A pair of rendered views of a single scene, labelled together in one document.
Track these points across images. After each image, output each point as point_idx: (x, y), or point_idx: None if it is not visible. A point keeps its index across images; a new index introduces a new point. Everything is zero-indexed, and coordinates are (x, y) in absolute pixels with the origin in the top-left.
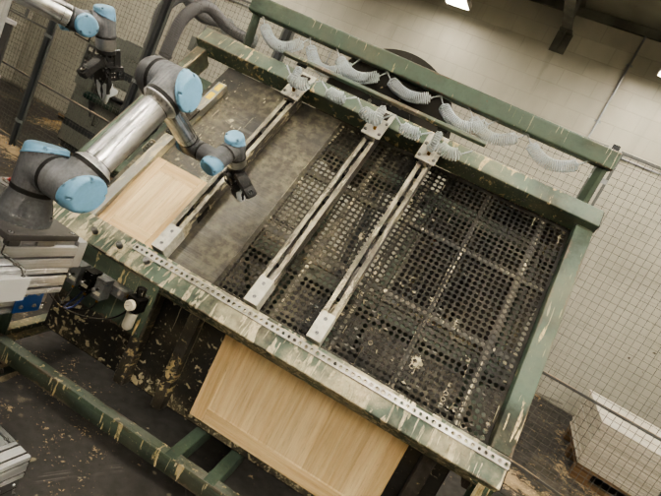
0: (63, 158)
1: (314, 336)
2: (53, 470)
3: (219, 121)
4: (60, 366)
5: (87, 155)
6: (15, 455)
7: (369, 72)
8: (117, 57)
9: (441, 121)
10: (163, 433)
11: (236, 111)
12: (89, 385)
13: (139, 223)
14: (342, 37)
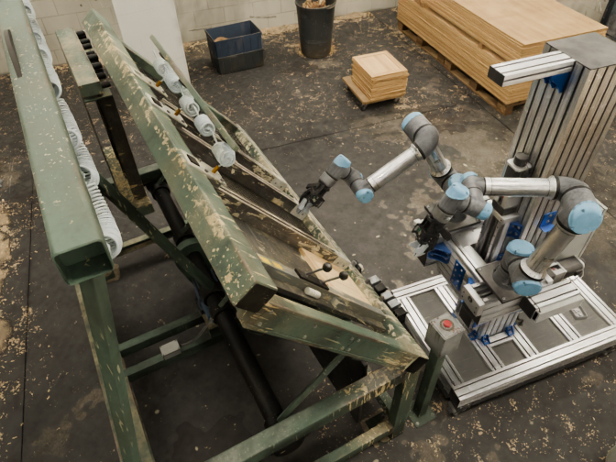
0: (453, 172)
1: (284, 181)
2: (364, 326)
3: (271, 258)
4: (335, 425)
5: (446, 159)
6: (398, 291)
7: (64, 108)
8: (426, 219)
9: (166, 52)
10: (284, 343)
11: (251, 246)
12: (320, 399)
13: (351, 285)
14: (60, 112)
